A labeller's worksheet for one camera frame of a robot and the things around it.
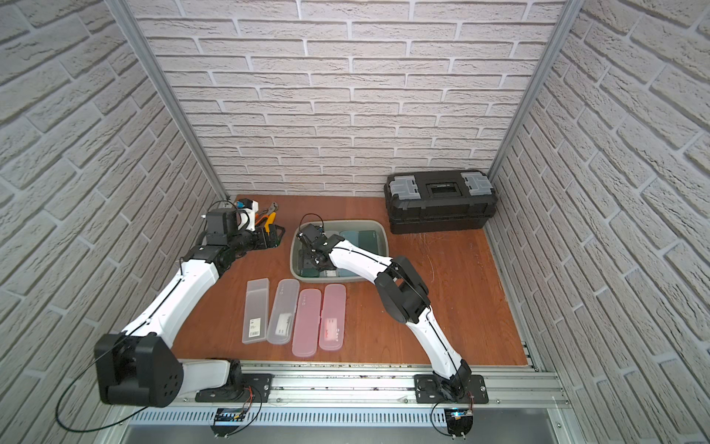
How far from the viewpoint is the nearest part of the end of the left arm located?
2.43ft

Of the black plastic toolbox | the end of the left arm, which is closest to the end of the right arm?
the end of the left arm

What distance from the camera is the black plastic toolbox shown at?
3.23 ft
